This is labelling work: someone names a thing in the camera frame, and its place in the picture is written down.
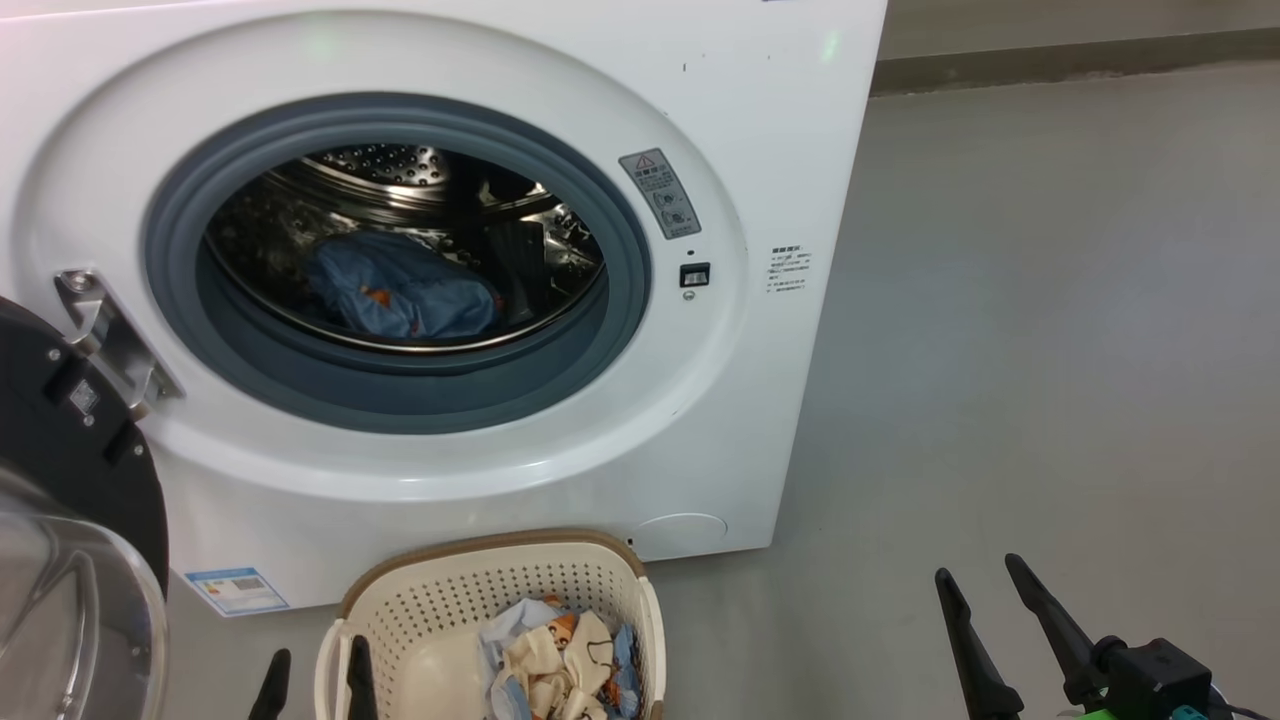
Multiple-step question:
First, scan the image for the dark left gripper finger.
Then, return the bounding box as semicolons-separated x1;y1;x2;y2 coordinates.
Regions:
346;634;379;720
248;648;292;720

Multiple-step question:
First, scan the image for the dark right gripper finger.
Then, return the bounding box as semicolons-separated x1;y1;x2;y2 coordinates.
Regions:
934;567;1025;720
1004;552;1106;713

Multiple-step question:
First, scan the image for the cream printed garment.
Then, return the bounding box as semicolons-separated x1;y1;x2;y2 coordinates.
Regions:
478;597;643;720

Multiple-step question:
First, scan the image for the black round washer door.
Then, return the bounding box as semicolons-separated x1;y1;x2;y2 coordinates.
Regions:
0;296;171;720

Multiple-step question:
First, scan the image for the blue printed garment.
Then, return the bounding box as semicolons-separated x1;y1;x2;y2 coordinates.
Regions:
305;232;503;341

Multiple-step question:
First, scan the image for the grey rubber door gasket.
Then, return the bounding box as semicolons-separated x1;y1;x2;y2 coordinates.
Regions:
142;92;653;435

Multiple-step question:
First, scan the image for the metal door hinge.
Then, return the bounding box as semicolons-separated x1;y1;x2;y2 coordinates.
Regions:
55;268;184;419

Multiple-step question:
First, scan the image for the stainless steel washing machine drum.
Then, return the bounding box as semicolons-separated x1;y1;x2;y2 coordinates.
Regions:
205;143;608;354

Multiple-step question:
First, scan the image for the white front-load washing machine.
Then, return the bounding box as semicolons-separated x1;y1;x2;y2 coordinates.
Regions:
0;0;889;611

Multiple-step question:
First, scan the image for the blue energy label sticker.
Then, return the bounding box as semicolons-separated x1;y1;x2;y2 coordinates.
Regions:
184;567;291;617

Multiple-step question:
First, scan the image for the cream perforated laundry basket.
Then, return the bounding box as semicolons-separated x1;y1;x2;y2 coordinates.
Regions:
314;529;667;720

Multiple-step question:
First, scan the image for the round white filter cover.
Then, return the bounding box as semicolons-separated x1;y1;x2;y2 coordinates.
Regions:
633;512;729;561

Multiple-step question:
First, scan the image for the small printed text label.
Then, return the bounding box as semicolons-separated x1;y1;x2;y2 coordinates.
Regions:
766;244;813;295

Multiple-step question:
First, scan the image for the grey warning sticker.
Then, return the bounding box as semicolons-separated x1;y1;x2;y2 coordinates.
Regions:
618;148;703;241

